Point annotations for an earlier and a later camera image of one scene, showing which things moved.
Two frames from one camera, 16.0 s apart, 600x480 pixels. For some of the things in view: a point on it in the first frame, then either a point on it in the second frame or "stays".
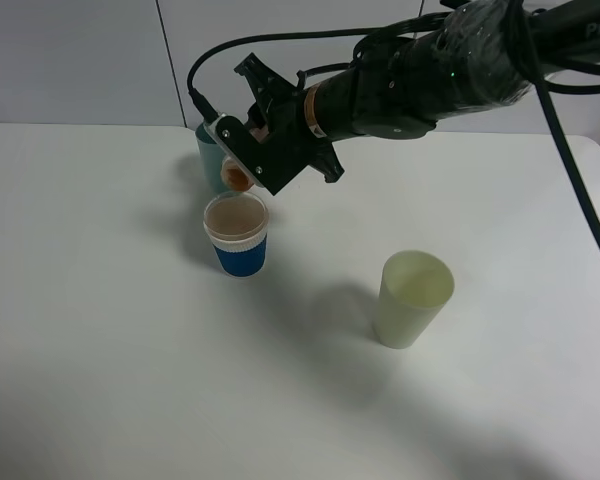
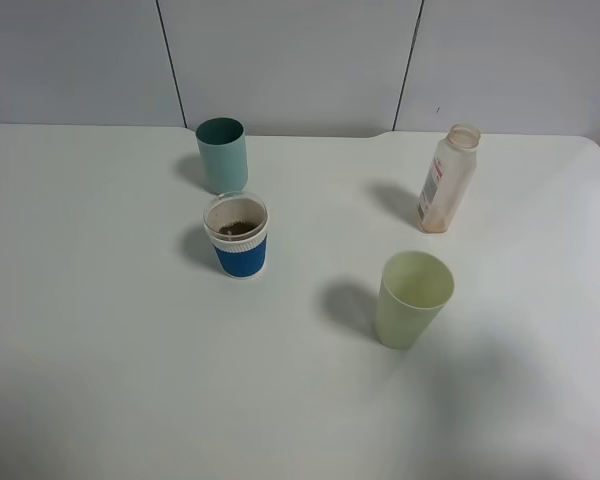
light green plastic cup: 414,286 stays
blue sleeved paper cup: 238,223 stays
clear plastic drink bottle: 233,173 -> 449,179
